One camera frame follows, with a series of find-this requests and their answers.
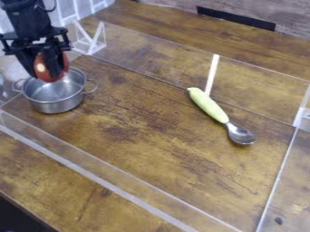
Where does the red toy mushroom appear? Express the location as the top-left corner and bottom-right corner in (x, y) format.
(34, 53), (71, 82)

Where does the clear acrylic right barrier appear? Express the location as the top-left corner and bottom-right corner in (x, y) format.
(256, 86), (310, 232)

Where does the green handled metal spoon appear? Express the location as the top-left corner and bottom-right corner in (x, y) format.
(188, 87), (257, 145)

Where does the silver metal pot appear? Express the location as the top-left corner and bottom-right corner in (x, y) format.
(13, 68), (98, 114)

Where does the clear acrylic triangle stand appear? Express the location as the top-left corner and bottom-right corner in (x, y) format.
(71, 21), (107, 55)

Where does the clear acrylic barrier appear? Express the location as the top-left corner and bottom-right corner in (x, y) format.
(256, 86), (310, 232)
(0, 110), (242, 232)

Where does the clear acrylic front barrier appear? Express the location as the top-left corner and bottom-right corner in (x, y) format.
(0, 110), (242, 232)

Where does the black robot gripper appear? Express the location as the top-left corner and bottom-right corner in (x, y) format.
(0, 0), (71, 78)

